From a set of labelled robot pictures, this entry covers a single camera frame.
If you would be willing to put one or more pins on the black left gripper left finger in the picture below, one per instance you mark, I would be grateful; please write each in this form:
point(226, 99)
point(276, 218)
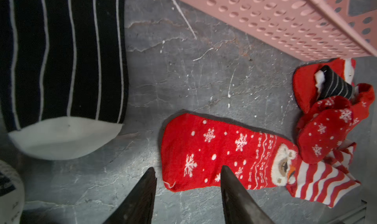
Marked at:
point(137, 207)

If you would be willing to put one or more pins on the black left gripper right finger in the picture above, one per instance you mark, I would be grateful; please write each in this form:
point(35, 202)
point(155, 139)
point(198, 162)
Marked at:
point(238, 205)

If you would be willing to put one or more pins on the red snowflake bear sock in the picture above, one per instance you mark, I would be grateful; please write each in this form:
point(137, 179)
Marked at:
point(194, 150)

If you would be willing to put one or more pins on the red white striped sock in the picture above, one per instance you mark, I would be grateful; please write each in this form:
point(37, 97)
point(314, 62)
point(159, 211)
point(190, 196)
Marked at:
point(328, 180)

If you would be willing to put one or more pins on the red plain sock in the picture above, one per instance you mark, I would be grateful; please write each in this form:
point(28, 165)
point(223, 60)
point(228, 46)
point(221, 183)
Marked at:
point(305, 91)

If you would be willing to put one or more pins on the black white striped sock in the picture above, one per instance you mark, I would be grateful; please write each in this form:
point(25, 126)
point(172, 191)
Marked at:
point(64, 77)

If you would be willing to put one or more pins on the pink plastic basket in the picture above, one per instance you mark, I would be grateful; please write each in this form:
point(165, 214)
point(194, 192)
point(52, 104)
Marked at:
point(308, 30)

